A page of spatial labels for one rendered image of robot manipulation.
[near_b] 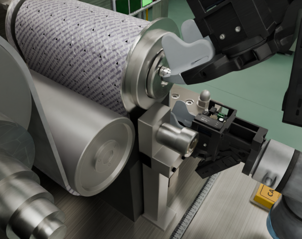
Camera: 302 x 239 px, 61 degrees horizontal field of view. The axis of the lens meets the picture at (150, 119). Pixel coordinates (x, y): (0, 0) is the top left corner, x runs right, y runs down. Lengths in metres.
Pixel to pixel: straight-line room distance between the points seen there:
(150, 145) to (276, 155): 0.20
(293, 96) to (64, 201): 0.54
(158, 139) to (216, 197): 0.32
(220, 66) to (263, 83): 2.49
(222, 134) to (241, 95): 2.07
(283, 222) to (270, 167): 0.12
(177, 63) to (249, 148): 0.21
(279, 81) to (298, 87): 2.57
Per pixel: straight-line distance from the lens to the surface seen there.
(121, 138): 0.37
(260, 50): 0.24
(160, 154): 0.41
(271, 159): 0.44
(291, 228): 0.52
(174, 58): 0.30
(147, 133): 0.37
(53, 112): 0.36
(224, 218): 0.63
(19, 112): 0.24
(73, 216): 0.64
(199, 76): 0.26
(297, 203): 0.48
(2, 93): 0.23
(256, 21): 0.23
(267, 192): 0.67
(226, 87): 2.55
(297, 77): 0.26
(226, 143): 0.46
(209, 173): 0.53
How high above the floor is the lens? 1.45
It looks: 44 degrees down
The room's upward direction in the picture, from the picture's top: straight up
